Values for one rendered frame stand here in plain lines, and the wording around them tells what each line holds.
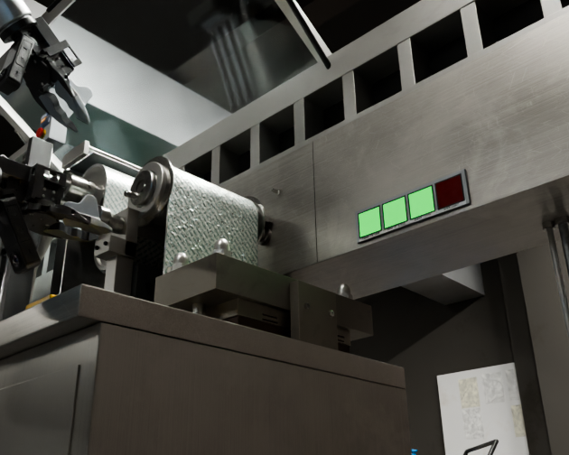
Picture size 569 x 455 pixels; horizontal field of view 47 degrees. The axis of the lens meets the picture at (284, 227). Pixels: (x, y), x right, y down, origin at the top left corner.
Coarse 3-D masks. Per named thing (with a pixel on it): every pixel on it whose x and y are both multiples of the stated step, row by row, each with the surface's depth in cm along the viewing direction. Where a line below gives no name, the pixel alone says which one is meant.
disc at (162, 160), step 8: (152, 160) 133; (160, 160) 131; (168, 160) 129; (168, 168) 128; (168, 176) 127; (168, 184) 126; (168, 192) 125; (160, 208) 126; (152, 216) 127; (144, 224) 128
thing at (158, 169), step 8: (144, 168) 133; (152, 168) 130; (160, 168) 128; (160, 176) 127; (160, 184) 126; (160, 192) 126; (128, 200) 133; (152, 200) 127; (160, 200) 126; (136, 208) 130; (144, 208) 128; (152, 208) 126; (144, 216) 128; (160, 216) 129; (160, 224) 132
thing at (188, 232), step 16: (176, 208) 126; (176, 224) 125; (192, 224) 128; (208, 224) 131; (224, 224) 134; (176, 240) 124; (192, 240) 127; (208, 240) 130; (240, 240) 136; (256, 240) 140; (192, 256) 125; (240, 256) 135; (256, 256) 138
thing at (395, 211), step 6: (402, 198) 126; (384, 204) 129; (390, 204) 128; (396, 204) 127; (402, 204) 126; (384, 210) 128; (390, 210) 127; (396, 210) 126; (402, 210) 125; (384, 216) 128; (390, 216) 127; (396, 216) 126; (402, 216) 125; (390, 222) 127; (396, 222) 125
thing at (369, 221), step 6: (372, 210) 131; (378, 210) 129; (360, 216) 132; (366, 216) 131; (372, 216) 130; (378, 216) 129; (360, 222) 132; (366, 222) 131; (372, 222) 130; (378, 222) 129; (360, 228) 131; (366, 228) 130; (372, 228) 129; (378, 228) 128; (360, 234) 131; (366, 234) 130
